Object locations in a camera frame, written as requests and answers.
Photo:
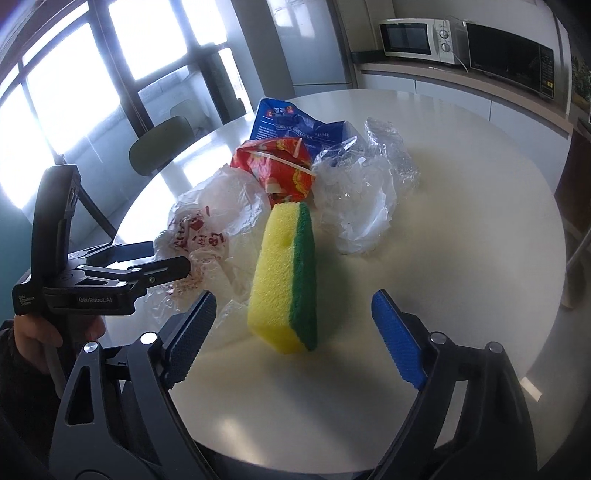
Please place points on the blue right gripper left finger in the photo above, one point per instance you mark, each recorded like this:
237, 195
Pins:
183, 336

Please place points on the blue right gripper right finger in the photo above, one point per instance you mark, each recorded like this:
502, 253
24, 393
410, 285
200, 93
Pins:
404, 335

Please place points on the clear plastic bag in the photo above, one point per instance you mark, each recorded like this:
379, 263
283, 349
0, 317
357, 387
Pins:
355, 194

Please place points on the red snack bag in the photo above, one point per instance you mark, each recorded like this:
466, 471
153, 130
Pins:
282, 166

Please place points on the kitchen counter with cabinets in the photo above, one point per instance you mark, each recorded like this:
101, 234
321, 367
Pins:
540, 128

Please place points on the person's left hand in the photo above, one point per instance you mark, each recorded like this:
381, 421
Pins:
32, 333

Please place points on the yellow green sponge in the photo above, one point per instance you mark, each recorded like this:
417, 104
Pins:
283, 301

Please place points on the white red-print plastic bag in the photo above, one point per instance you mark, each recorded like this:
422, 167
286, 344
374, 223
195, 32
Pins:
218, 226

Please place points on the clear crumpled plastic bottle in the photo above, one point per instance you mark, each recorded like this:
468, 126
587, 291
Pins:
386, 141

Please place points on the blue snack bag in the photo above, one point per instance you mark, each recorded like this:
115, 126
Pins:
278, 119

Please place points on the silver refrigerator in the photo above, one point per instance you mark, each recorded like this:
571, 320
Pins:
313, 44

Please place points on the black microwave oven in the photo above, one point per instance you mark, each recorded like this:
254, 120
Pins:
512, 58

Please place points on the white microwave oven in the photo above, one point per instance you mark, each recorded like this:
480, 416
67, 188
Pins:
435, 40

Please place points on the potted green plant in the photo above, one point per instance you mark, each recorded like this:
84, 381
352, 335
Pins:
581, 84

